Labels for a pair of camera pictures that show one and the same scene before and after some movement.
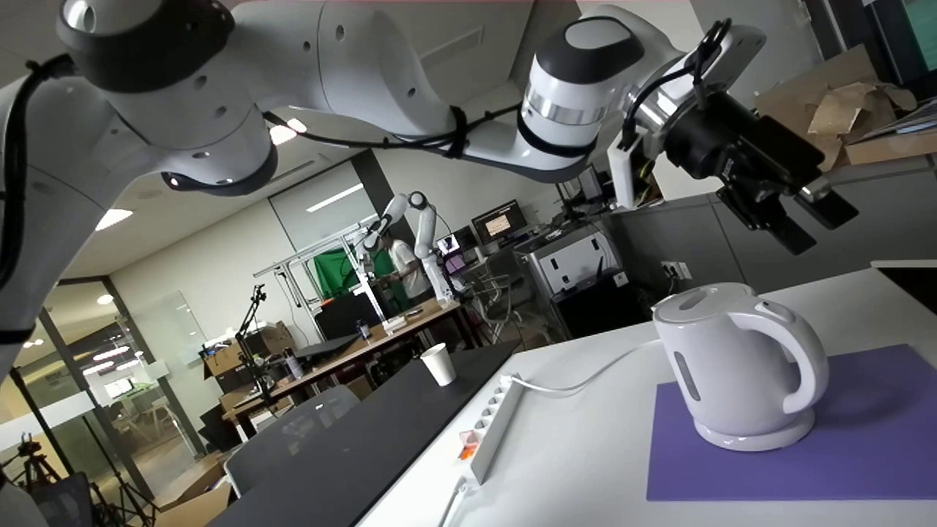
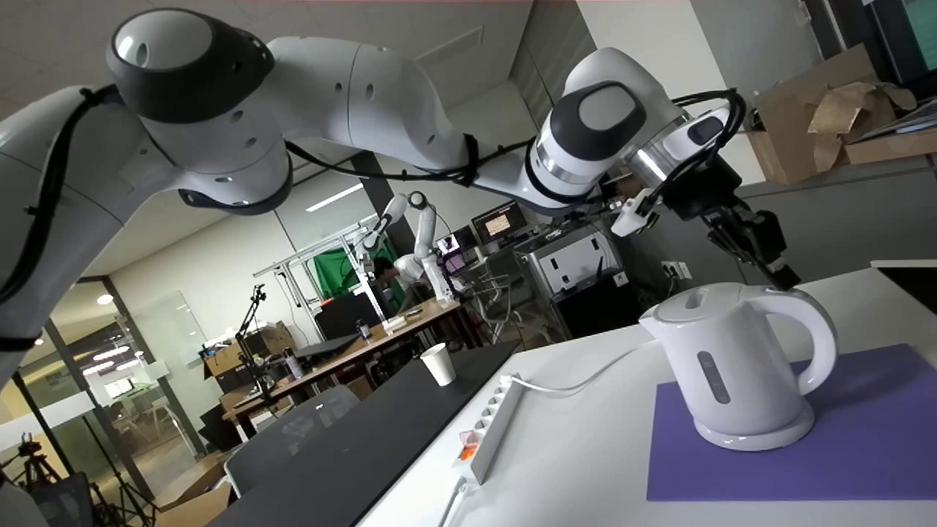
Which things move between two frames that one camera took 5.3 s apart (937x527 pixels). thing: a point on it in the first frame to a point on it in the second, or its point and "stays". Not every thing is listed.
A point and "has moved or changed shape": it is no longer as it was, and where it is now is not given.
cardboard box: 848,115 stays
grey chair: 294,439 stays
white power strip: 486,439 stays
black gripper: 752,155 to 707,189
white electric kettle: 750,369 has moved or changed shape
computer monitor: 496,222 stays
